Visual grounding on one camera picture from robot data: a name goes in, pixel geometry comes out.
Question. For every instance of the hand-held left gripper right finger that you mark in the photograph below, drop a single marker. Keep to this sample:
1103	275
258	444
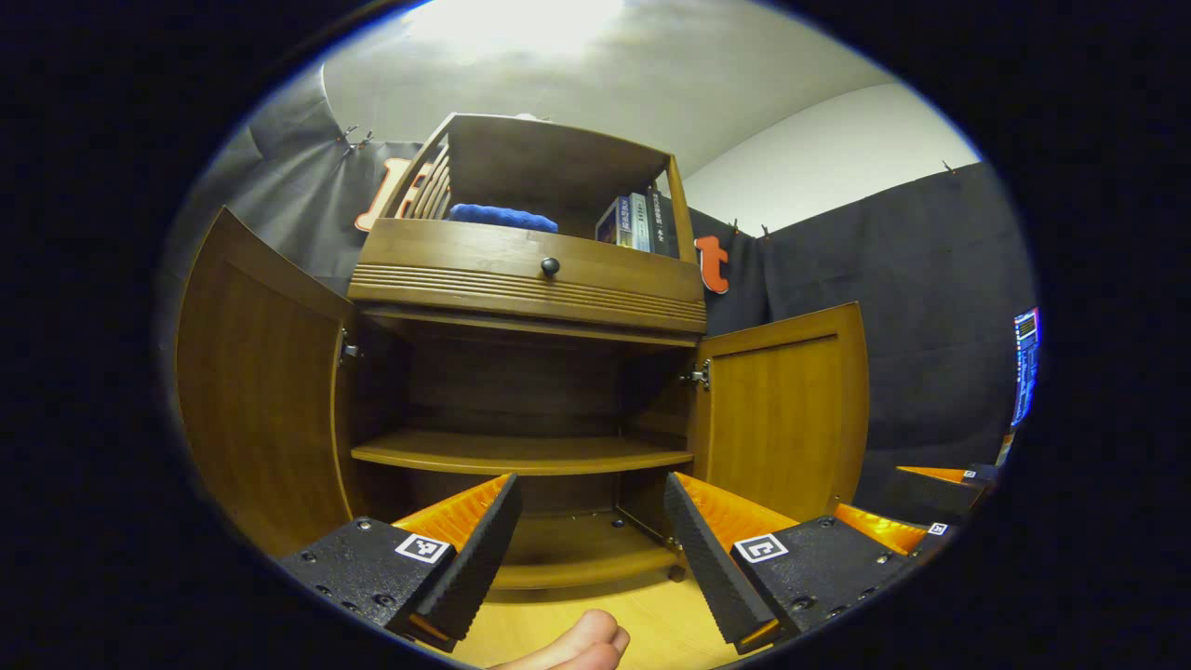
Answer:
712	568

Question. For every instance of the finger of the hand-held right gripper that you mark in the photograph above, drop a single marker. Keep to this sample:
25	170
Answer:
884	532
921	493

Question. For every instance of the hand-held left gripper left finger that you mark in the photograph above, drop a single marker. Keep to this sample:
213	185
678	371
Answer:
479	568

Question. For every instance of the wooden cabinet door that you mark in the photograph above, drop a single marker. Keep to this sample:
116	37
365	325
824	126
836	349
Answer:
782	419
260	391

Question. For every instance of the wooden double-door shoe cabinet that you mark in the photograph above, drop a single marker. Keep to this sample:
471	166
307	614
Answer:
549	167

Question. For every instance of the wooden inner cabinet shelf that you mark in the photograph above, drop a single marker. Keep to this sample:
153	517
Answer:
521	454

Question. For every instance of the computer monitor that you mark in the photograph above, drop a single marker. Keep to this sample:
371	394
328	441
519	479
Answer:
1025	363

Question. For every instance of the black backdrop cloth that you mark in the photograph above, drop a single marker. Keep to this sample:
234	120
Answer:
930	307

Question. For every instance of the wooden drawer with black knob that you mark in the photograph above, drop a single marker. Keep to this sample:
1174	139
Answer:
447	256

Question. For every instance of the blue folded cloth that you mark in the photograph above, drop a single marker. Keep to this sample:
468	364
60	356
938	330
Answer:
502	218

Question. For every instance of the grey book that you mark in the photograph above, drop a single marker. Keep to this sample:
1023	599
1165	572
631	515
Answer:
640	223

